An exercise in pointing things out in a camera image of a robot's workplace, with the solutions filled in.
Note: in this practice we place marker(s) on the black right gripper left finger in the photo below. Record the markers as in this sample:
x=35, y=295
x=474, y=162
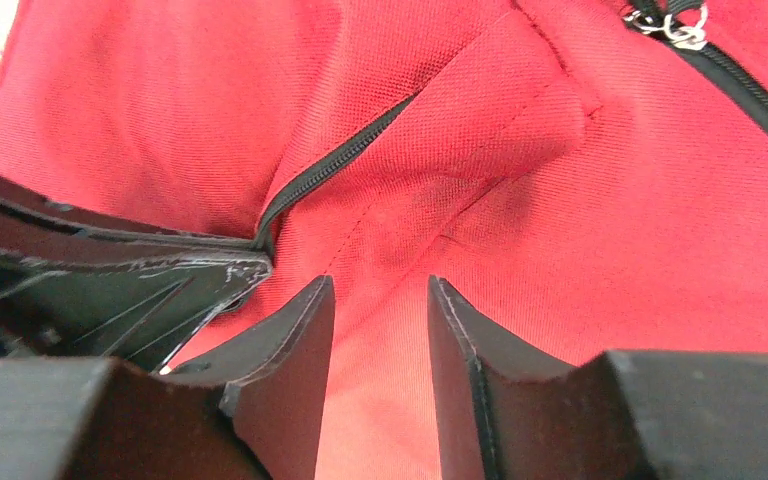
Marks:
x=250, y=408

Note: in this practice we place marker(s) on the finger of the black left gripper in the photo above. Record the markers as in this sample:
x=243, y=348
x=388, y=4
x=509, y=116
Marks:
x=139, y=303
x=31, y=224

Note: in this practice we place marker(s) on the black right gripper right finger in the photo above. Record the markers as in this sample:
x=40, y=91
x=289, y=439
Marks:
x=507, y=410

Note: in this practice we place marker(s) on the red backpack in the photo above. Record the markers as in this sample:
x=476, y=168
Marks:
x=578, y=181

